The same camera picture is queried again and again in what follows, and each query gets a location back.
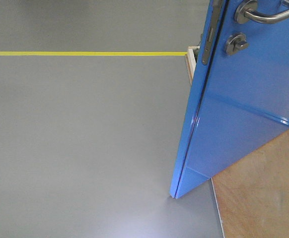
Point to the blue door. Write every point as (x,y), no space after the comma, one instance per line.
(236,103)

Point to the metal thumb-turn lock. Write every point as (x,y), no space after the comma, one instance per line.
(235,43)

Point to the metal latch plate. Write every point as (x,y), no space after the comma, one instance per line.
(216,5)

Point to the plywood base platform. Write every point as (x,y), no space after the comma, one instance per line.
(253,192)

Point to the white wooden edge rail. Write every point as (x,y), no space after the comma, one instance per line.
(191,61)

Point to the metal door lever handle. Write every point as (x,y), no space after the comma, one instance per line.
(249,10)

